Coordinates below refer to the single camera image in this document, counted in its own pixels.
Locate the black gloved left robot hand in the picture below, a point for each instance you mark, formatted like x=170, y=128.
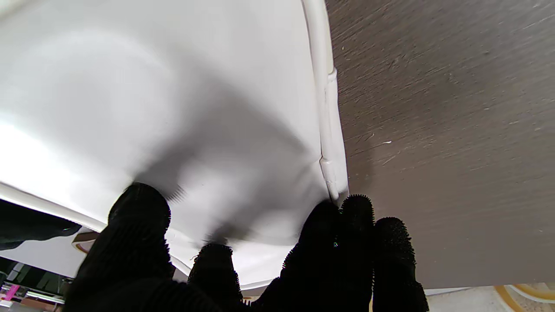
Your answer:
x=260, y=268

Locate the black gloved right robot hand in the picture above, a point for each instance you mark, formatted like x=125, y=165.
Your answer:
x=30, y=225

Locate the white zip pouch bag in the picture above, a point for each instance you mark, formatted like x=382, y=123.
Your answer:
x=173, y=108

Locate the printed sunroom backdrop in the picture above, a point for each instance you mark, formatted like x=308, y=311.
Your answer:
x=490, y=297

